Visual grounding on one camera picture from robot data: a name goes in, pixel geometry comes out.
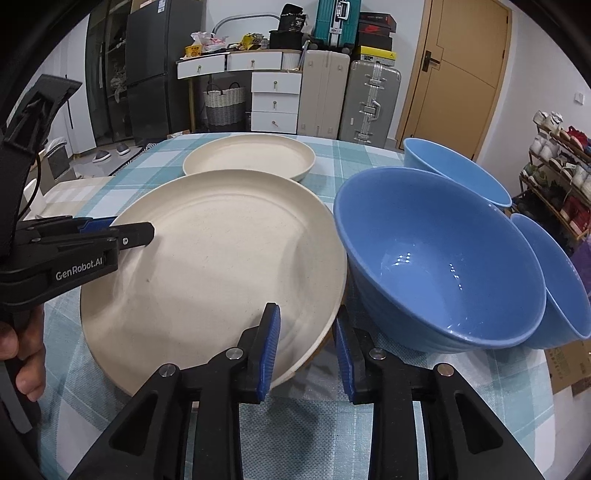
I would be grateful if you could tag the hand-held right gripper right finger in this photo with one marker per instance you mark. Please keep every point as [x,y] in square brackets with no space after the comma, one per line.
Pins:
[344,364]

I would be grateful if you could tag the woven laundry basket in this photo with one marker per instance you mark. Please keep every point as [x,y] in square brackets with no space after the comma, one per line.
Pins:
[225,108]

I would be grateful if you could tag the yellow black shoe box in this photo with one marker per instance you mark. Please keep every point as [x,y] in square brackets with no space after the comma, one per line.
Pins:
[373,54]

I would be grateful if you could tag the white drawer desk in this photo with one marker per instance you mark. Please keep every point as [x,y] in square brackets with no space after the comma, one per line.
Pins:
[254,60]

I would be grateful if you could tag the beige suitcase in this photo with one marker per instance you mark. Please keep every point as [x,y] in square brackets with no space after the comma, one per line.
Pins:
[323,92]

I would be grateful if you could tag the white ribbed container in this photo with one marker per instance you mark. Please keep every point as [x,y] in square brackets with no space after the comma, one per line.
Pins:
[292,60]

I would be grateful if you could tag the teal suitcase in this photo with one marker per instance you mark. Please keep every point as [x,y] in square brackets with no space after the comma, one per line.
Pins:
[334,25]

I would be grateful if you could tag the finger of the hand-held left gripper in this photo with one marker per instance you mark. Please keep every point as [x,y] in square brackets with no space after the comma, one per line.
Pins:
[136,234]
[94,225]

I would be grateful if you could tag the green checked tablecloth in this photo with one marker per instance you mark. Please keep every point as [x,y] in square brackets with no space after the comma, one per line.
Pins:
[304,434]

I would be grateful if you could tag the white drawer chest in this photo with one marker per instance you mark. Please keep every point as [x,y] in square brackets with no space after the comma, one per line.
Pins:
[275,99]

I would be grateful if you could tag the wooden shoe rack with shoes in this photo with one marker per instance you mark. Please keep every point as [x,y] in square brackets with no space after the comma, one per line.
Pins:
[549,147]

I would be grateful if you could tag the blue bowl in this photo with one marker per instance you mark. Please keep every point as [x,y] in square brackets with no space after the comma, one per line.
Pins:
[554,286]
[457,170]
[415,258]

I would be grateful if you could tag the pink white plastic bag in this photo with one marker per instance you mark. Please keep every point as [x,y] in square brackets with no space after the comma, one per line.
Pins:
[207,41]

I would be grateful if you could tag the grey slipper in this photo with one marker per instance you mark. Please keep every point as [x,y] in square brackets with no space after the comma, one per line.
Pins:
[123,148]
[101,157]

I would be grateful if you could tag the cardboard box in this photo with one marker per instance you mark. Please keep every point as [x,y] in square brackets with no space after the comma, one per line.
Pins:
[570,364]

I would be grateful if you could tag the stack of cream plates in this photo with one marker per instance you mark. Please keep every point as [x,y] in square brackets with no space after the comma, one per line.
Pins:
[249,157]

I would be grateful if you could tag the dark glass cabinet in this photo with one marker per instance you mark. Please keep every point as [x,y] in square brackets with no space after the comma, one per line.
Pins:
[106,69]

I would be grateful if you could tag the black refrigerator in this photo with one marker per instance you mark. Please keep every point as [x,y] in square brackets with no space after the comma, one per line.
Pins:
[161,69]

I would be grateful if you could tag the large cream plate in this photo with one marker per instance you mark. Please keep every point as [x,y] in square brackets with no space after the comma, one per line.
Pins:
[207,258]

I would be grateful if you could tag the black bag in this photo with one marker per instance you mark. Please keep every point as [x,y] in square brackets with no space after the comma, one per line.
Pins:
[293,18]

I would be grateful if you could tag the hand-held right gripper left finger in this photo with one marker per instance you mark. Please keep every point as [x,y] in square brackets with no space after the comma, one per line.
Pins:
[270,350]

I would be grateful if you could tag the person's left hand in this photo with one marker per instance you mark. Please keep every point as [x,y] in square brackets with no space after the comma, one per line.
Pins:
[32,360]

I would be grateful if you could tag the black red shoe box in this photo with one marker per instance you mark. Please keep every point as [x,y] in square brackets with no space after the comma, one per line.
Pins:
[376,23]

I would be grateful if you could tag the wooden door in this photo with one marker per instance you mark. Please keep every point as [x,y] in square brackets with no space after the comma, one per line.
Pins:
[461,78]

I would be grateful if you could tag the silver suitcase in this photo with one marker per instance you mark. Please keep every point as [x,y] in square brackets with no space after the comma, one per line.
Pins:
[369,101]

